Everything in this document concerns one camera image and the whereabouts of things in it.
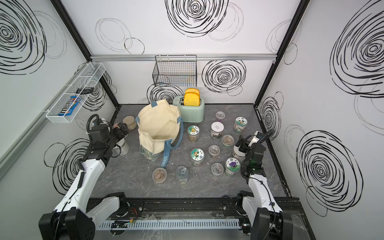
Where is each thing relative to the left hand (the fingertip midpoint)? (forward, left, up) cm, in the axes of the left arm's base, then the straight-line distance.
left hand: (119, 127), depth 80 cm
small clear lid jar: (-15, -54, -15) cm, 58 cm away
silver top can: (-19, -35, -14) cm, 42 cm away
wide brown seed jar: (-19, -23, -15) cm, 34 cm away
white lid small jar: (+9, -55, -11) cm, 57 cm away
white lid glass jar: (-8, -65, -10) cm, 67 cm away
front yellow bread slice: (+25, -38, -1) cm, 46 cm away
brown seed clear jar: (+4, -62, -15) cm, 64 cm away
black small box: (+13, +18, +14) cm, 26 cm away
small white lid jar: (-14, -62, -13) cm, 65 cm away
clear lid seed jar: (-4, -53, -15) cm, 55 cm away
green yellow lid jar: (-10, -43, -12) cm, 45 cm away
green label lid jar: (+15, -72, -12) cm, 74 cm away
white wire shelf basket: (+28, +24, +12) cm, 39 cm away
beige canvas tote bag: (+14, -17, -19) cm, 29 cm away
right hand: (-1, -72, -5) cm, 73 cm away
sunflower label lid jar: (+6, -40, -13) cm, 42 cm away
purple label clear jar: (+23, -59, -14) cm, 65 cm away
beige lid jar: (+16, +4, -15) cm, 22 cm away
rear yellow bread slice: (+32, -38, +2) cm, 50 cm away
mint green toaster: (+20, -37, -9) cm, 43 cm away
